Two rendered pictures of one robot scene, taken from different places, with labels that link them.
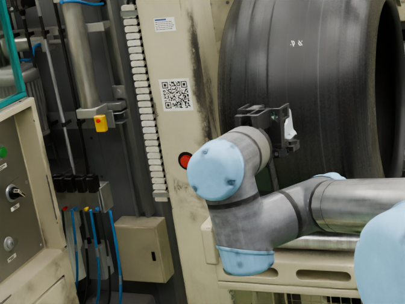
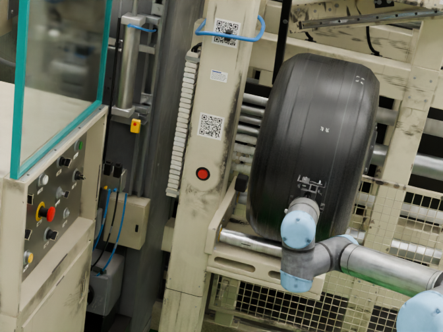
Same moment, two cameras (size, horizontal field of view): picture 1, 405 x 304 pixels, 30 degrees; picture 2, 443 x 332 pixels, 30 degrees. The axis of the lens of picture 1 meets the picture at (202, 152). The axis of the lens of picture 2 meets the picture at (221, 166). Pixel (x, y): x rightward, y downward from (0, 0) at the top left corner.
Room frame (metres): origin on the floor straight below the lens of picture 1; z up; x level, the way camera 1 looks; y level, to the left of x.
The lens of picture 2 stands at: (-0.55, 0.63, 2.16)
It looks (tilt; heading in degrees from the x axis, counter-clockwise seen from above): 25 degrees down; 344
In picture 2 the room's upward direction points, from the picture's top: 10 degrees clockwise
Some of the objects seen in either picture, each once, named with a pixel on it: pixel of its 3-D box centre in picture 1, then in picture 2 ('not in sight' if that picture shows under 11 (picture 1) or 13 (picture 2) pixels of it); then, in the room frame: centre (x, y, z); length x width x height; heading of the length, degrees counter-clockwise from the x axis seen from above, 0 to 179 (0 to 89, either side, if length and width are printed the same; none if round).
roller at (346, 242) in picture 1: (296, 237); (272, 248); (1.50, -0.17, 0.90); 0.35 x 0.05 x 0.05; 65
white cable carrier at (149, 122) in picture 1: (151, 104); (184, 124); (1.73, 0.10, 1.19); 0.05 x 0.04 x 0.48; 155
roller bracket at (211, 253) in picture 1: (238, 210); (225, 213); (1.71, -0.07, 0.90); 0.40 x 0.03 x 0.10; 155
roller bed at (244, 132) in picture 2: not in sight; (242, 128); (2.07, -0.19, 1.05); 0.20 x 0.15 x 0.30; 65
